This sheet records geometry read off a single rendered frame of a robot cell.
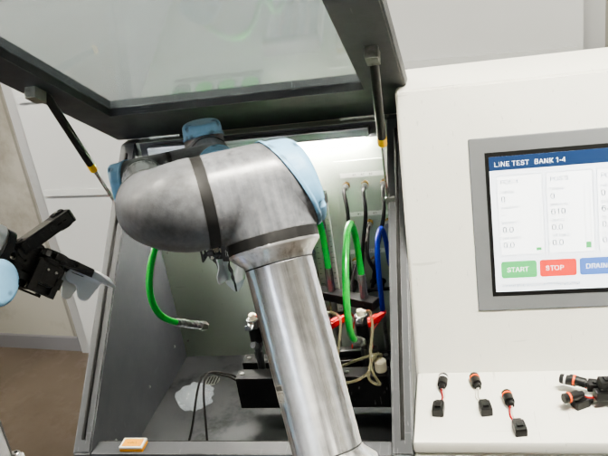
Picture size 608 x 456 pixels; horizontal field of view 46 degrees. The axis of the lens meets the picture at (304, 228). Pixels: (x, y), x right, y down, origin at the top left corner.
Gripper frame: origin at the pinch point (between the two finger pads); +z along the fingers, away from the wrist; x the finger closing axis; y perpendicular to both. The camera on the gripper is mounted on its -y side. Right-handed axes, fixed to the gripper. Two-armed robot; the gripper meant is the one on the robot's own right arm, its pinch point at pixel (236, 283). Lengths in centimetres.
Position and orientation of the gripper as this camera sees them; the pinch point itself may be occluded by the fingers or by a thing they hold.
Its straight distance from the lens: 150.3
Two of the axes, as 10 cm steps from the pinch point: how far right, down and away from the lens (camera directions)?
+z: 1.4, 9.2, 3.8
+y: -1.8, 4.0, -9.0
